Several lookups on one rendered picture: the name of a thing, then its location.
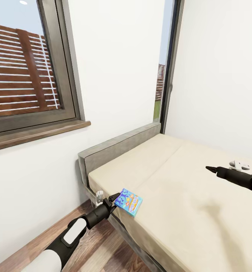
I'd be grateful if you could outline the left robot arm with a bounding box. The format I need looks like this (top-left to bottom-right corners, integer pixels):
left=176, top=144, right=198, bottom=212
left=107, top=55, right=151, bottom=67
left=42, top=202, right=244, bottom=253
left=21, top=191, right=121, bottom=272

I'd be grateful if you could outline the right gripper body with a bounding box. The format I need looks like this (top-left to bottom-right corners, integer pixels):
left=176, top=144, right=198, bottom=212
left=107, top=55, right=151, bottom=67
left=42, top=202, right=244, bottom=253
left=216, top=167, right=244, bottom=186

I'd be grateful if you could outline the board game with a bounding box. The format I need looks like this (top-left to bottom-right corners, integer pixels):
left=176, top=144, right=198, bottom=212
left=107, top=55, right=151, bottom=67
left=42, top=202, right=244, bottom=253
left=114, top=189, right=143, bottom=217

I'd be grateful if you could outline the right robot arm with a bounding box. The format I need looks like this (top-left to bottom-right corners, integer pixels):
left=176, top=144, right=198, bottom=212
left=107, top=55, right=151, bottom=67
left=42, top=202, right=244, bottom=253
left=206, top=160, right=252, bottom=190

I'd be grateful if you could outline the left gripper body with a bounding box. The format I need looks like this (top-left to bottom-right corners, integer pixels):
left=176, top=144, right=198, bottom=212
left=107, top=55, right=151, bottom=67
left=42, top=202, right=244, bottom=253
left=93, top=198, right=112, bottom=223

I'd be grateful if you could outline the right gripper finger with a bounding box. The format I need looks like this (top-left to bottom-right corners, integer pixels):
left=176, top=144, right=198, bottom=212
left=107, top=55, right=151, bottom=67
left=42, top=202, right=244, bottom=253
left=206, top=166, right=218, bottom=173

